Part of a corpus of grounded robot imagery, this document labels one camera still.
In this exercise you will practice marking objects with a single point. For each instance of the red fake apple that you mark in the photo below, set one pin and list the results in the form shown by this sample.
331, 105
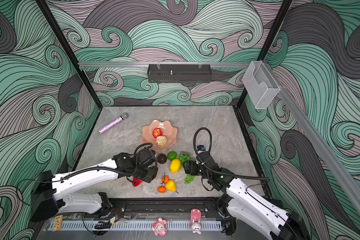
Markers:
157, 132

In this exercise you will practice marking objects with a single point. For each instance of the pink glitter microphone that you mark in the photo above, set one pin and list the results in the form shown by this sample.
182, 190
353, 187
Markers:
113, 123

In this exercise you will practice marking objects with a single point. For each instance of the red fake strawberry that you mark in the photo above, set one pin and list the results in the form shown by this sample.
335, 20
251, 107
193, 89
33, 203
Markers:
136, 182

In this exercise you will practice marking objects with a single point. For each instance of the pink scalloped fruit bowl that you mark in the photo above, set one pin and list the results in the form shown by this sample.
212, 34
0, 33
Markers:
168, 131

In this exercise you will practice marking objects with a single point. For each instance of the pink and white bunny toy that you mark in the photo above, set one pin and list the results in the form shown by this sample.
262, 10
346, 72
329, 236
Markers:
195, 221

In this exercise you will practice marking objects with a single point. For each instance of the pink toy figure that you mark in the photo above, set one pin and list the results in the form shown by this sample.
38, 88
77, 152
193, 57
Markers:
159, 228

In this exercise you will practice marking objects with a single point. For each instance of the black corner frame post right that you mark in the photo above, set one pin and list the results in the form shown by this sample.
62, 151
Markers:
274, 30

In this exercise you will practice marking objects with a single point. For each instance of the yellow label tag left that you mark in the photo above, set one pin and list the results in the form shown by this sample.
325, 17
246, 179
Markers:
58, 223

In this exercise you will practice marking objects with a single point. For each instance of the orange fake tangerine lower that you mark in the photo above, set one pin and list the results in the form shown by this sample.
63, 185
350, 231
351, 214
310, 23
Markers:
161, 189

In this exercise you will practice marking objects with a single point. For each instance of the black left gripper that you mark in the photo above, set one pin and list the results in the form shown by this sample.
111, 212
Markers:
153, 171

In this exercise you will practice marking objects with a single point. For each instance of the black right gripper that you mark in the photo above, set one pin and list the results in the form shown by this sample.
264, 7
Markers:
193, 163

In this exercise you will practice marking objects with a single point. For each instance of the green fake grape bunch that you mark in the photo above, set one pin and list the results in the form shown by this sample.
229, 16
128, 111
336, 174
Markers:
184, 158

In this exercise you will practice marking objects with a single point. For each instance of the dark brown fake fig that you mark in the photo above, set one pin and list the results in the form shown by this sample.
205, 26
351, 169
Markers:
161, 158

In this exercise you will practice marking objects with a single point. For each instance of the orange fake tangerine upper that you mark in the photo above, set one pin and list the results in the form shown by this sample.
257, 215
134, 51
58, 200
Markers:
165, 179

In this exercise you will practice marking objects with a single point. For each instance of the beige fake pear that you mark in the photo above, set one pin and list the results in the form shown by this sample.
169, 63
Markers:
161, 140

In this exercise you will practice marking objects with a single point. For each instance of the orange fake tangerine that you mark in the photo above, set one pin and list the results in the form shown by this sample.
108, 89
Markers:
165, 179
161, 189

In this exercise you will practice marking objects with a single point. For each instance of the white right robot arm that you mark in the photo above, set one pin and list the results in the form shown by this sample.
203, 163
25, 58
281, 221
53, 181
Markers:
241, 202

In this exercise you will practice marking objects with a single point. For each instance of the white slotted cable duct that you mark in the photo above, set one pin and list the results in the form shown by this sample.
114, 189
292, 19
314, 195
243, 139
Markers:
140, 225

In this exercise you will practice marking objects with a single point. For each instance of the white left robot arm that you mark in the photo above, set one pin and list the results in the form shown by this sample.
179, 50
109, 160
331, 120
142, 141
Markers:
58, 194

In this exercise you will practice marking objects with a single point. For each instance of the clear plastic wall box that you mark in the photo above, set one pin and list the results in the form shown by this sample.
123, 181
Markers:
261, 84

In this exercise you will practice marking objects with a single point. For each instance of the yellow fake lemon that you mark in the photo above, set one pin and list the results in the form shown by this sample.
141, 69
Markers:
175, 166

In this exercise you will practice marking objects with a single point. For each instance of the black corner frame post left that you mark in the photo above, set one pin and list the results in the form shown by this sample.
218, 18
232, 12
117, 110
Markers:
43, 6

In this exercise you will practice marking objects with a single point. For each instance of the grey aluminium rail right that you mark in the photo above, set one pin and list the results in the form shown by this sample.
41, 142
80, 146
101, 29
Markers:
292, 96

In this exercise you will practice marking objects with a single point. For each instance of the green fake lime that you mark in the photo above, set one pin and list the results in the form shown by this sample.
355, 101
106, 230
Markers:
172, 155

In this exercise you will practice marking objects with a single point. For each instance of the yellow fake pear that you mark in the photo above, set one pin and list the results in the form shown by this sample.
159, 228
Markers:
171, 186

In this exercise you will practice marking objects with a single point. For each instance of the black corner frame post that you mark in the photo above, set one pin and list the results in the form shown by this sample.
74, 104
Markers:
274, 30
43, 6

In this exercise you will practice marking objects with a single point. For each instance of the grey aluminium rail back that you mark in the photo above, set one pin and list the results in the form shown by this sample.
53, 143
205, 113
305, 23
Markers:
126, 64

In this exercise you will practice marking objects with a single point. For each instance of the black perforated wall tray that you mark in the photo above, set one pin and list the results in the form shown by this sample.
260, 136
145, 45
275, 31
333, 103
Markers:
179, 73

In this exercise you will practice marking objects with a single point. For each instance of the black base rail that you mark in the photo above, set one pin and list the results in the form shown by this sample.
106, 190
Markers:
208, 206

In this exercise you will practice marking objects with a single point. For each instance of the grey aluminium rail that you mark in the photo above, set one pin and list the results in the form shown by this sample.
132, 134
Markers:
292, 96
126, 64

